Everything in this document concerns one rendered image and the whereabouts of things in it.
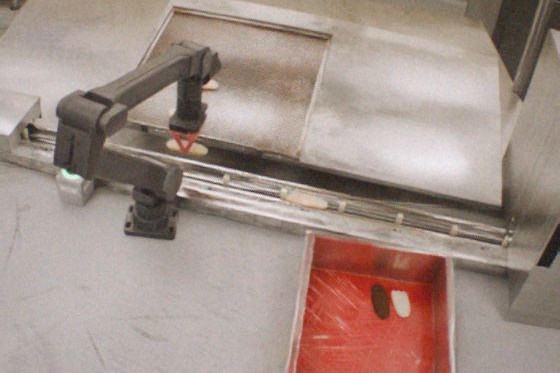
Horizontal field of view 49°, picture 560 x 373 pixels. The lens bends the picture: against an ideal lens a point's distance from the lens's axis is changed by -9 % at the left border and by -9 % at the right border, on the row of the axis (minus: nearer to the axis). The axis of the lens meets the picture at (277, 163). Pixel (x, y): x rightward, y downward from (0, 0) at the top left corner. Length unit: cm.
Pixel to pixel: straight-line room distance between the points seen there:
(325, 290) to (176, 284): 32
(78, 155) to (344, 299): 65
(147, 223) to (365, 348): 54
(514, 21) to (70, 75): 201
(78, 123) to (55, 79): 95
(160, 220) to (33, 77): 77
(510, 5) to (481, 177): 150
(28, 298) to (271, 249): 56
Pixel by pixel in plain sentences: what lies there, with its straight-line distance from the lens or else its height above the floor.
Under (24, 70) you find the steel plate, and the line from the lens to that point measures 211.
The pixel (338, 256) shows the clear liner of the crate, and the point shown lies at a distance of 144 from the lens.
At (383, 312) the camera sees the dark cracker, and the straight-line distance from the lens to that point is 142.
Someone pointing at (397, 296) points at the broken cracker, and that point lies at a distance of 146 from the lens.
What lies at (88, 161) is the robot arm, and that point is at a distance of 110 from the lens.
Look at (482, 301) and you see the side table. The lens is 154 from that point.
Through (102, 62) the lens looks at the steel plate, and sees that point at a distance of 210.
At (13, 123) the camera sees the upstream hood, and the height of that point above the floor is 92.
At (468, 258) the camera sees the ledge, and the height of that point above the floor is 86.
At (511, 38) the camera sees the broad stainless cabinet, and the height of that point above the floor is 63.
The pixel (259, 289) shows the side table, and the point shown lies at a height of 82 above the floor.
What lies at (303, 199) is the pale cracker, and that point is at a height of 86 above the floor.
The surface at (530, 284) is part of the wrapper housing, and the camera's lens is 143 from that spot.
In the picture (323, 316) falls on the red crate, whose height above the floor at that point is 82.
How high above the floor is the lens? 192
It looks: 40 degrees down
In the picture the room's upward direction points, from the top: 8 degrees clockwise
